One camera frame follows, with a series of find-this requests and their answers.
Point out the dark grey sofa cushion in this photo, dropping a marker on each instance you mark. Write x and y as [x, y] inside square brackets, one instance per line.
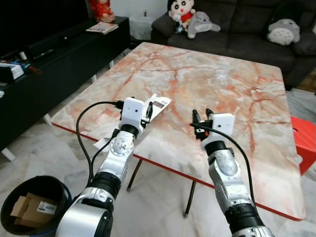
[306, 44]

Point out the white covered side table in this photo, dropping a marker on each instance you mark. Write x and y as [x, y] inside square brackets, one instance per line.
[140, 27]

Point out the white printed carton box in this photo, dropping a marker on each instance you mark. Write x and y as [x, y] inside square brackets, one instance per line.
[159, 104]

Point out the brown cardboard piece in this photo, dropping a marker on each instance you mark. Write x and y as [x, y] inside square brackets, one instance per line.
[32, 210]

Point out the small grey totoro plush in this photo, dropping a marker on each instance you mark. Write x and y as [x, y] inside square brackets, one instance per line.
[202, 24]

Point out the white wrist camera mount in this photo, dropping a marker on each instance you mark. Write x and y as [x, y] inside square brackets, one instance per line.
[132, 111]
[223, 124]

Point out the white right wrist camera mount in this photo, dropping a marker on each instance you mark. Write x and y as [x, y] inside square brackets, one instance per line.
[223, 124]

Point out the red plastic stool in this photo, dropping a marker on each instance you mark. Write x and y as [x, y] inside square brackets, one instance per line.
[305, 143]

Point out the marble top table red edge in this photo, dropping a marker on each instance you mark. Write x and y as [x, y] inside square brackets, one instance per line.
[222, 89]

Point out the large grey totoro plush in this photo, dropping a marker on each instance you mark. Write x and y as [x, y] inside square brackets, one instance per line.
[283, 32]

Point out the black television screen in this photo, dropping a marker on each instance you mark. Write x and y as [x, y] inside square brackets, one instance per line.
[39, 22]

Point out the red festive decoration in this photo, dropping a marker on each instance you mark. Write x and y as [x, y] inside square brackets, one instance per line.
[102, 10]

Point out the magazine with red print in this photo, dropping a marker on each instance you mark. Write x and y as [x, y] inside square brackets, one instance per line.
[102, 27]

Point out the white blue small box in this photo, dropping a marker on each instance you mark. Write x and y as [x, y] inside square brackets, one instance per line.
[11, 71]

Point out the dark grey fabric sofa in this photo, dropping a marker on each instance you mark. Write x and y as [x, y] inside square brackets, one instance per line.
[242, 24]

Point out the cartoon boy plush doll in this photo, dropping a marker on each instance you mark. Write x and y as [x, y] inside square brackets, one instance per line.
[181, 12]

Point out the brown red small item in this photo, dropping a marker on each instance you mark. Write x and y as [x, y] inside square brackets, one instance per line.
[34, 69]

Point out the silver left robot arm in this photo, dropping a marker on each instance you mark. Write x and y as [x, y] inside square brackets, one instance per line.
[116, 148]

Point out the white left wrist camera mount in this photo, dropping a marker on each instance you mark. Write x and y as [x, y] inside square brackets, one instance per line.
[132, 111]

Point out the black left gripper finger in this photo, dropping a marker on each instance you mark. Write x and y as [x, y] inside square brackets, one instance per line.
[149, 109]

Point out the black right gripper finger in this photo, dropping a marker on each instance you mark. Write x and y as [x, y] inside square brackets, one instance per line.
[196, 117]
[209, 113]

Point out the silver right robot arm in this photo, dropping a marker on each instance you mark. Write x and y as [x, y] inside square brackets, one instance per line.
[224, 170]

